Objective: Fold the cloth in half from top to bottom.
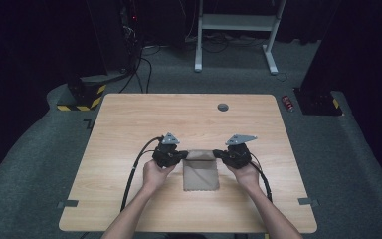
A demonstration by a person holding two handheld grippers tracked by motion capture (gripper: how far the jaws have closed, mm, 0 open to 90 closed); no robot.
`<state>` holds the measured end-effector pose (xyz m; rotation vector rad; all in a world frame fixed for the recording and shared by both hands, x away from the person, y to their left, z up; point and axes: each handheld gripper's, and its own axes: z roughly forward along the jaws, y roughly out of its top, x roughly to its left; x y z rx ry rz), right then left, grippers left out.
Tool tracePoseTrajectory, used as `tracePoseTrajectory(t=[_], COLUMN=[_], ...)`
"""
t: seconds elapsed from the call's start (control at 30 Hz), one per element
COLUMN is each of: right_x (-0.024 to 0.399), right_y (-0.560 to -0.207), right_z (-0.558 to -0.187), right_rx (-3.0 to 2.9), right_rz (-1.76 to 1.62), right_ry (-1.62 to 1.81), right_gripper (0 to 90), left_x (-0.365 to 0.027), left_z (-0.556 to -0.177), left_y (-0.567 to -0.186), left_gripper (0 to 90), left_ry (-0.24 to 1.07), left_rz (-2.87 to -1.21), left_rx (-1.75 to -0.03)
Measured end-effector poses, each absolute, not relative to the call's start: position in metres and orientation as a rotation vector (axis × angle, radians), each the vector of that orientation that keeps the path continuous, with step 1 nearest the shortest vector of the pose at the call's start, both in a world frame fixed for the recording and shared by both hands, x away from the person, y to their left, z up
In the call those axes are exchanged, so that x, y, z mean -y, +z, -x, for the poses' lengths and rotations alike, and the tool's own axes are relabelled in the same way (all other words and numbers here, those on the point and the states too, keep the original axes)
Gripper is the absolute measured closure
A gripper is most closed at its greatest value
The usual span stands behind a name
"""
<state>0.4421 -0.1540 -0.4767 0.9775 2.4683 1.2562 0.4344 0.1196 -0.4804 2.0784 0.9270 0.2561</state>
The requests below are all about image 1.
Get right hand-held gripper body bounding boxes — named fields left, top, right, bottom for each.
left=223, top=133, right=259, bottom=170

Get cables behind white stand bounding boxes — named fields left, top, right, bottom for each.
left=184, top=30, right=268, bottom=54

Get black yellow striped base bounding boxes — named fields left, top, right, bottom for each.
left=56, top=74, right=108, bottom=113

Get dark equipment rack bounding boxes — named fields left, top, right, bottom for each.
left=117, top=0, right=144, bottom=73

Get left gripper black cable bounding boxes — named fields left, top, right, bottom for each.
left=119, top=135, right=164, bottom=213

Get white metal stand frame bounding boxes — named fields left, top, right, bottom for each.
left=193, top=0, right=287, bottom=76

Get person's right hand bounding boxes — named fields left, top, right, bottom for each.
left=225, top=161, right=262, bottom=195

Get red can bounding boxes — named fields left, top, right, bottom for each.
left=281, top=95, right=295, bottom=114

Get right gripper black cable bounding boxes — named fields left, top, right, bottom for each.
left=248, top=153, right=274, bottom=204

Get person's left hand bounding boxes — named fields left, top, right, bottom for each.
left=141, top=159, right=177, bottom=194

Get beige cloth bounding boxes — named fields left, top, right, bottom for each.
left=182, top=149, right=221, bottom=193

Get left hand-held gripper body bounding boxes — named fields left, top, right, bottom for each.
left=151, top=131, right=181, bottom=168

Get black base with yellow corner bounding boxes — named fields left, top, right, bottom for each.
left=292, top=87, right=344, bottom=117

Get grey tape piece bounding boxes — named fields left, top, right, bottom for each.
left=296, top=197, right=320, bottom=207
left=56, top=199, right=80, bottom=210

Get black floor cables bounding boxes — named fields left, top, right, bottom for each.
left=118, top=46, right=162, bottom=95

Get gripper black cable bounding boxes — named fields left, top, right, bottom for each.
left=248, top=153, right=274, bottom=204
left=119, top=135, right=164, bottom=213

